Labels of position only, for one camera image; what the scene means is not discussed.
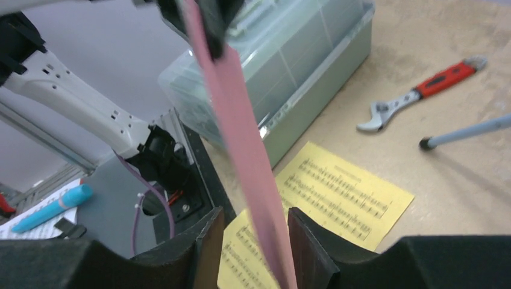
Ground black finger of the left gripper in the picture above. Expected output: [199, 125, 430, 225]
[156, 0, 244, 60]

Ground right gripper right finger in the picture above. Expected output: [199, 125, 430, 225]
[288, 207, 510, 288]

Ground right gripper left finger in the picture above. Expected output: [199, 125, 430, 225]
[1, 207, 224, 288]

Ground pink sheet music page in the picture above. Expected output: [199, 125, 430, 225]
[181, 1, 297, 288]

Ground red handled adjustable wrench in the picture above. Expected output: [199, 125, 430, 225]
[356, 55, 487, 133]

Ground blue perforated music stand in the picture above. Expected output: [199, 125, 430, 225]
[419, 114, 510, 151]

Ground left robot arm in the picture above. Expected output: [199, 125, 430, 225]
[1, 1, 191, 190]

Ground yellow sheet music page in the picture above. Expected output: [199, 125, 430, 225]
[218, 143, 413, 289]

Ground clear plastic storage box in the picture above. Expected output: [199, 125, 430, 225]
[157, 0, 376, 169]

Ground blue highlighter pen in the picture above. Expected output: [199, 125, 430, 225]
[11, 184, 93, 234]

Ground white sheet music paper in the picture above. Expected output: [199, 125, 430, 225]
[0, 177, 83, 240]

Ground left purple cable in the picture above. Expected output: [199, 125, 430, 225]
[113, 153, 177, 256]

